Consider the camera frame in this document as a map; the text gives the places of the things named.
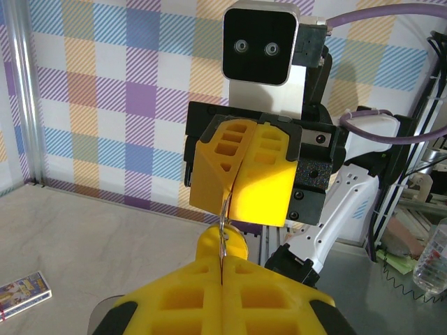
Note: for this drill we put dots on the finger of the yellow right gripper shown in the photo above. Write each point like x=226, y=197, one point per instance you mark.
x=265, y=188
x=209, y=185

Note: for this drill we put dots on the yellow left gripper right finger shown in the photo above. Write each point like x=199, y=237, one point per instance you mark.
x=265, y=300

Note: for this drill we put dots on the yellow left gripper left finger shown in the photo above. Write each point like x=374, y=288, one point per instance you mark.
x=181, y=300

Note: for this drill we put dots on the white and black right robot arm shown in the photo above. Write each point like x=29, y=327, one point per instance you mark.
x=349, y=209

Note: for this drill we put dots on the green paper pad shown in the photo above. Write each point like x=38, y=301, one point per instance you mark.
x=398, y=265

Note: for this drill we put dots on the clear plastic water bottle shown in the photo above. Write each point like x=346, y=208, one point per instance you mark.
x=433, y=261

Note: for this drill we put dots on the purple playing card box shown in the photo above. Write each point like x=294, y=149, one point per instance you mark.
x=24, y=295

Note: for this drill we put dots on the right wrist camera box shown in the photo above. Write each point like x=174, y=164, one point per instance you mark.
x=258, y=42

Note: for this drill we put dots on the aluminium frame post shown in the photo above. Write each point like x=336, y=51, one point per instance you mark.
x=26, y=87

